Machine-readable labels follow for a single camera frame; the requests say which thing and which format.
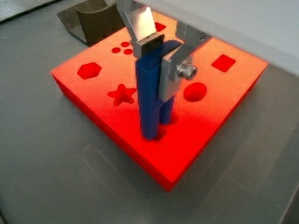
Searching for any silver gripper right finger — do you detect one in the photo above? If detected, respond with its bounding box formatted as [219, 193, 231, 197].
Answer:
[159, 22, 211, 102]

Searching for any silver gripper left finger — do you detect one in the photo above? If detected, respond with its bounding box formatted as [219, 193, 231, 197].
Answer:
[116, 0, 165, 59]

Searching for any blue square-circle peg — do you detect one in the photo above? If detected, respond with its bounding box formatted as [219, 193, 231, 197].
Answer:
[135, 40, 182, 140]

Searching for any dark grey curved holder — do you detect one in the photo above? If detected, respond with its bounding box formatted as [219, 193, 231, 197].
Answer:
[58, 0, 124, 46]

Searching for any red shape sorter block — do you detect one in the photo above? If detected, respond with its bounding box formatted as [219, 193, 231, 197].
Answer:
[50, 10, 270, 193]

